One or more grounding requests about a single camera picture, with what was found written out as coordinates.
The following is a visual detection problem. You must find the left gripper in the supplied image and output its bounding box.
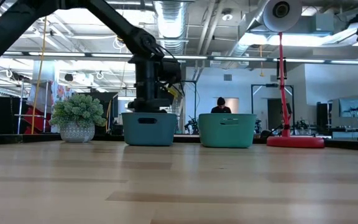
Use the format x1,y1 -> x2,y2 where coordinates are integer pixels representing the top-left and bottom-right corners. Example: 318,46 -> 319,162
127,60 -> 175,113

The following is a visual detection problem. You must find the blue plastic bin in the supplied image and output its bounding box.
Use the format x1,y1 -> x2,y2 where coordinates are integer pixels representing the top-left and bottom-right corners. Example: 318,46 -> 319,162
121,112 -> 178,147

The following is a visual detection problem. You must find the person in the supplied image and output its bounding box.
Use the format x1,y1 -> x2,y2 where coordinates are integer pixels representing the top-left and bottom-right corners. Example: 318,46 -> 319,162
210,95 -> 232,114

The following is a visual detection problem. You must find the grey background monitor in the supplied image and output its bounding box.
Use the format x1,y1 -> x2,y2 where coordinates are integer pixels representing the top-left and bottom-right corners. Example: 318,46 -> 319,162
339,98 -> 358,119

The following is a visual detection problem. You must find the green plant in patterned pot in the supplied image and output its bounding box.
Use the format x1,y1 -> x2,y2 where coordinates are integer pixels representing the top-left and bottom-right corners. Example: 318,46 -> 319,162
48,93 -> 107,144

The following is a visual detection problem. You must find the green plastic bin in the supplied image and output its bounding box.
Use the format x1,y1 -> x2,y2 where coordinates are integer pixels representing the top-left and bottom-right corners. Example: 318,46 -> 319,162
198,113 -> 257,149

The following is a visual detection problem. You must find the black background cabinet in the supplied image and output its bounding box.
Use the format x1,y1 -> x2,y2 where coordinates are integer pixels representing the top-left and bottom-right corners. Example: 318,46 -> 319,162
316,101 -> 332,128

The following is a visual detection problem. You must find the long light bar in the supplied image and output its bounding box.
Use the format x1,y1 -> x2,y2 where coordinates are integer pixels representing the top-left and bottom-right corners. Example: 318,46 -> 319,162
1,51 -> 358,66

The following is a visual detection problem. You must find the red stepped structure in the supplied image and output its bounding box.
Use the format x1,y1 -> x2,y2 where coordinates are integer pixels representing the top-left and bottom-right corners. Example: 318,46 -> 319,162
22,105 -> 54,135

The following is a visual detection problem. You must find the metal rack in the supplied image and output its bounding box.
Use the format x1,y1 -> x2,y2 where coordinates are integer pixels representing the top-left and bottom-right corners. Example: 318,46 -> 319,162
13,79 -> 48,135

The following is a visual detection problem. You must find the red desk lamp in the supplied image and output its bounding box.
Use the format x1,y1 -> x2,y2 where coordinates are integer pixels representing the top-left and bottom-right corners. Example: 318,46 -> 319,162
262,0 -> 325,149

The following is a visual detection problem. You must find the yellow cable label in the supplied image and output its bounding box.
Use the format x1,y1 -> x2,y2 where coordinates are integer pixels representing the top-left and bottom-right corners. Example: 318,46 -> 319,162
166,86 -> 180,100

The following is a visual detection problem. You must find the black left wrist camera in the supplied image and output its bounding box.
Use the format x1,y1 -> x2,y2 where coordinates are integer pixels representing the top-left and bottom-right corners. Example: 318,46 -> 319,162
158,58 -> 182,85

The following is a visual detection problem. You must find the silver ventilation duct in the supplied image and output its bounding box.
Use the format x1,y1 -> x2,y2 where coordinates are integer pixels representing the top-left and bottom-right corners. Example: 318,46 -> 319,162
153,0 -> 188,110

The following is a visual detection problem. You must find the black lamp cable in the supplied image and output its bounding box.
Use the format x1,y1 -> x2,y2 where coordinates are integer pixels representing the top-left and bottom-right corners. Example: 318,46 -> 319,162
259,123 -> 284,140

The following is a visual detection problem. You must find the yellow hanging cable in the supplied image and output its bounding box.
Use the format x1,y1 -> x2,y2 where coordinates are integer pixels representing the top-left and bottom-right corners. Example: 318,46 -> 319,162
30,17 -> 48,135

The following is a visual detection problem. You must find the black metal table frame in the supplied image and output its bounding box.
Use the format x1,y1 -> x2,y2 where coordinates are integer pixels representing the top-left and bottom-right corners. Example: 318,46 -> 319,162
0,133 -> 358,152

